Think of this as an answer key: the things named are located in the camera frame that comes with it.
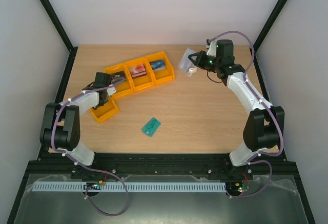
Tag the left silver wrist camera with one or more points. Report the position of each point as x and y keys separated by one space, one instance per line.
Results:
x=111 y=90

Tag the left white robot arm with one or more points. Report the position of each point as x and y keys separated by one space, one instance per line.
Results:
x=60 y=128

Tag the left black frame post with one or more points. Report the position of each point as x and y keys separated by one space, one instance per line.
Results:
x=57 y=24

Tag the black card stack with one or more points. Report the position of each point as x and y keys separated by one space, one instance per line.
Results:
x=118 y=77

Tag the black frame post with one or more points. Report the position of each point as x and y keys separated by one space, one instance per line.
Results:
x=269 y=23
x=57 y=24

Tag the right black frame post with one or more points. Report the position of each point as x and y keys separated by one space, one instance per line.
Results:
x=269 y=23

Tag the yellow bin with pink cards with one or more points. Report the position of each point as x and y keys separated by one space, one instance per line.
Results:
x=106 y=111

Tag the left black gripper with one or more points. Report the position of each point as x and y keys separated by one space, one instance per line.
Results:
x=103 y=103

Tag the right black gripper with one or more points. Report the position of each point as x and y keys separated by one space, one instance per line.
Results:
x=201 y=60

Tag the beige leather card holder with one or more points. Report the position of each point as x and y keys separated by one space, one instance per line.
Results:
x=186 y=64

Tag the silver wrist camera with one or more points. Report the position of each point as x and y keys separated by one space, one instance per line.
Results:
x=211 y=46
x=111 y=90

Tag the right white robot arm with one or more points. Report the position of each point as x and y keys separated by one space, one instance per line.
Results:
x=263 y=129

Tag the black aluminium frame rail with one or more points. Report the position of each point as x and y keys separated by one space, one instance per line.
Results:
x=211 y=166

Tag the yellow bin with red cards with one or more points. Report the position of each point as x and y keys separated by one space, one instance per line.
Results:
x=141 y=82

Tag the white slotted cable duct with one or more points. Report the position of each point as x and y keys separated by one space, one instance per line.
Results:
x=179 y=187

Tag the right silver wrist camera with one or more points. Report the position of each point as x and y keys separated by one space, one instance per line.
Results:
x=211 y=46

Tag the teal VIP card stack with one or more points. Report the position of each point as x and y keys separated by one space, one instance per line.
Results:
x=151 y=126

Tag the blue card stack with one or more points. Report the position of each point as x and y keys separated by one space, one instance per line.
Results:
x=158 y=65

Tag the yellow bin with black cards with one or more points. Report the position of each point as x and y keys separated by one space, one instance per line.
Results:
x=122 y=88

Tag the red card stack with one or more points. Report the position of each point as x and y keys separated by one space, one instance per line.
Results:
x=138 y=71

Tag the yellow bin with blue cards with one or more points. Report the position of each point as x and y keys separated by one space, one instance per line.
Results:
x=162 y=76

